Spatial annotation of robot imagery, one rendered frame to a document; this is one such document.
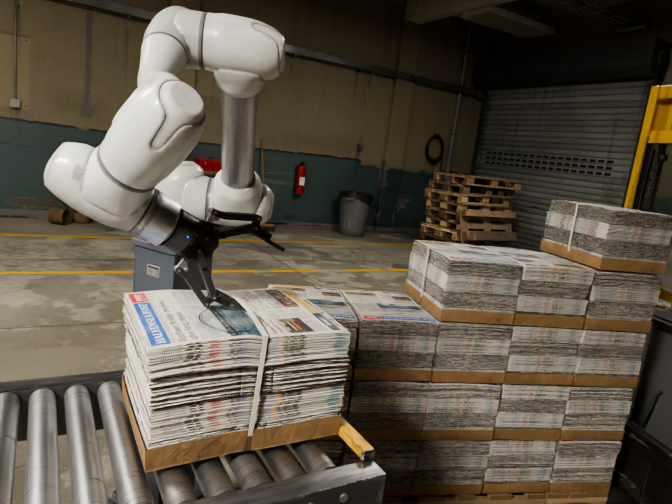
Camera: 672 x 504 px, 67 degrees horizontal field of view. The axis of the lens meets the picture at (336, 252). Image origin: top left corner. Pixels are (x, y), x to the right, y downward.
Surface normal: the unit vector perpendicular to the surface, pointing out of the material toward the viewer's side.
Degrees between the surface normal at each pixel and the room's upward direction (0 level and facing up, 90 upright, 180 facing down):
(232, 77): 142
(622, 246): 89
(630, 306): 90
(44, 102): 90
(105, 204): 123
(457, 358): 90
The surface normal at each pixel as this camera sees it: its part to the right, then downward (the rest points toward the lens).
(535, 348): 0.20, 0.20
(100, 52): 0.49, 0.22
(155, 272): -0.47, 0.11
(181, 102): 0.70, -0.38
